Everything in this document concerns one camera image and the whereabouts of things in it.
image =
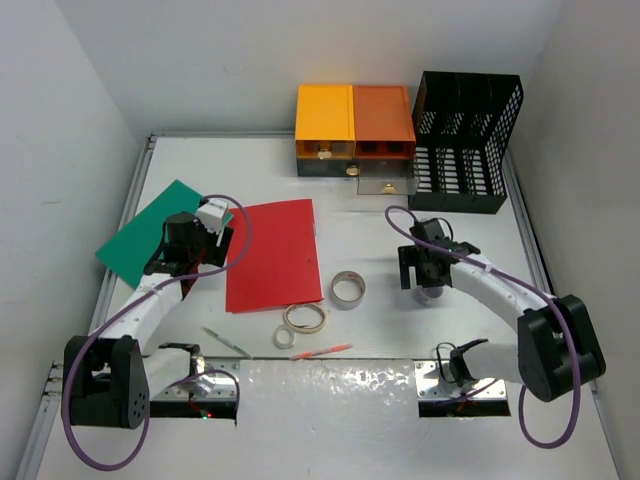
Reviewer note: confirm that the black mesh file organizer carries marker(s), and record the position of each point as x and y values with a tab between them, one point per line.
463	123

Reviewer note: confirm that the silver tape roll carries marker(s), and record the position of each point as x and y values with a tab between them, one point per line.
347	289

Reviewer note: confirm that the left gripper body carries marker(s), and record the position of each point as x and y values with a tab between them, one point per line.
203	251

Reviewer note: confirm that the white foam front board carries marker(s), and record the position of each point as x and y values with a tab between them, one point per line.
344	420

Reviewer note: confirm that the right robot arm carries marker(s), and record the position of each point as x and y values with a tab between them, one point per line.
555	338

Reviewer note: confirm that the small clear bottle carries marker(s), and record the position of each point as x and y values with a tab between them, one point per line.
427	295

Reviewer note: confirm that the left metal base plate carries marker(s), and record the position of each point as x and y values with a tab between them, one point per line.
204	378

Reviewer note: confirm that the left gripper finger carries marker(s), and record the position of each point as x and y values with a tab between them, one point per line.
221	246
155	265

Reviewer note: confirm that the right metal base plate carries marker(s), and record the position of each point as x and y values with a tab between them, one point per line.
431	387

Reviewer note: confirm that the red folder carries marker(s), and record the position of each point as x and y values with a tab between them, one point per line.
281	266

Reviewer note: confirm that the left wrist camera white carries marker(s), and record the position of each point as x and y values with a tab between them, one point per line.
213	214

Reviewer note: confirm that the small clear tape roll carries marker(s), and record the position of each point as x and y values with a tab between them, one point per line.
283	337

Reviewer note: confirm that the orange drawer box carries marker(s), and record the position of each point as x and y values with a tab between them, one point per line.
384	140

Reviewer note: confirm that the metal base plate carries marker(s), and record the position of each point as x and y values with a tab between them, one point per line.
204	378
431	387

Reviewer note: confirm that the orange highlighter pen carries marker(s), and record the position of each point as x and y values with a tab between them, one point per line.
321	352

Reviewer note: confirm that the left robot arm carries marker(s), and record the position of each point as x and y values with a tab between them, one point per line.
107	379

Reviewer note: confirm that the yellow drawer box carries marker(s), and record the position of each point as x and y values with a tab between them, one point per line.
325	122

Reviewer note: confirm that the beige masking tape roll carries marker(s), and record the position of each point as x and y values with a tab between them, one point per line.
308	318

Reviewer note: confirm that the grey bottom drawer box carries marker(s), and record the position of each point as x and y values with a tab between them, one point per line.
345	168

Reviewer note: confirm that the green notebook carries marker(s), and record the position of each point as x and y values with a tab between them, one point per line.
128	251

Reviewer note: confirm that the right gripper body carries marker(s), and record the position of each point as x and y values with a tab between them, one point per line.
424	277

